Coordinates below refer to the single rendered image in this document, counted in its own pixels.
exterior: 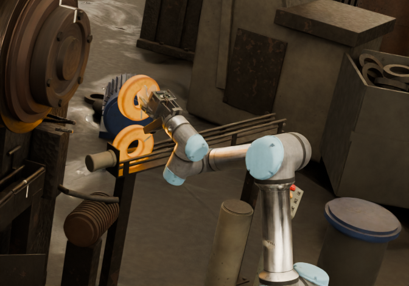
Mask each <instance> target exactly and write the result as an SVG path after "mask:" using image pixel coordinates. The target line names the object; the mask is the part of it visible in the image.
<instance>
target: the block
mask: <svg viewBox="0 0 409 286"><path fill-rule="evenodd" d="M55 128H64V129H69V128H67V127H63V126H61V125H57V124H53V123H50V122H42V123H40V124H39V125H38V126H37V127H35V128H34V129H33V138H32V148H31V154H30V161H33V162H37V163H40V164H44V165H46V167H45V169H46V172H45V177H44V187H43V195H42V196H41V198H45V199H47V200H54V199H55V198H56V197H57V196H59V195H60V194H61V192H60V191H59V190H58V186H59V185H60V184H61V185H63V179H64V174H65V165H66V157H67V152H68V143H69V134H70V133H67V132H62V131H55Z"/></svg>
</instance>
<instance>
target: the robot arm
mask: <svg viewBox="0 0 409 286"><path fill-rule="evenodd" d="M170 93H171V92H170V91H169V90H167V91H166V90H164V91H156V86H155V85H152V86H151V87H150V88H149V90H147V87H146V86H145V85H144V86H143V87H142V89H141V90H140V91H139V92H138V93H137V97H138V104H139V107H140V108H141V110H143V111H144V112H145V114H147V115H148V116H150V117H151V118H152V119H156V120H154V121H153V122H152V123H150V124H148V125H146V126H145V127H143V130H144V134H155V133H156V132H158V131H160V130H161V129H165V131H166V133H167V134H168V135H169V136H170V137H171V138H172V140H173V141H174V142H175V143H176V146H175V148H174V150H173V152H172V154H171V156H170V158H169V161H168V163H167V164H166V168H165V169H164V172H163V177H164V179H165V180H166V181H167V182H168V183H170V184H172V185H175V186H179V185H182V184H183V183H184V181H185V180H186V177H187V176H192V175H197V174H200V173H206V172H216V171H221V170H233V169H245V168H247V170H248V171H250V174H251V176H253V177H254V183H255V184H256V185H257V186H258V187H259V188H260V204H261V217H262V244H263V258H264V270H263V271H262V272H261V273H260V274H259V286H328V283H329V276H328V275H327V273H326V272H325V271H324V270H322V269H320V268H318V267H316V266H314V265H311V264H309V263H302V262H298V263H295V264H293V248H292V219H291V204H290V187H291V185H292V184H293V183H294V182H295V171H297V170H300V169H302V168H303V167H305V166H306V165H307V163H308V162H309V161H310V157H311V154H312V149H311V146H310V143H309V142H308V140H307V139H306V138H305V137H304V136H303V135H301V134H299V133H294V132H289V133H283V134H276V135H268V136H264V137H262V138H259V139H256V140H255V141H253V142H252V143H251V144H245V145H237V146H231V147H222V148H209V147H208V144H207V143H206V141H205V140H204V139H203V137H202V136H201V135H200V134H198V132H197V131H196V130H195V129H194V128H193V127H192V125H191V124H190V123H189V122H188V121H187V120H186V119H185V118H184V117H183V116H182V115H181V113H182V111H183V110H182V109H181V107H180V106H179V105H178V104H177V103H176V101H177V98H176V97H175V96H174V95H173V94H172V93H171V95H172V96H173V98H172V96H171V95H170Z"/></svg>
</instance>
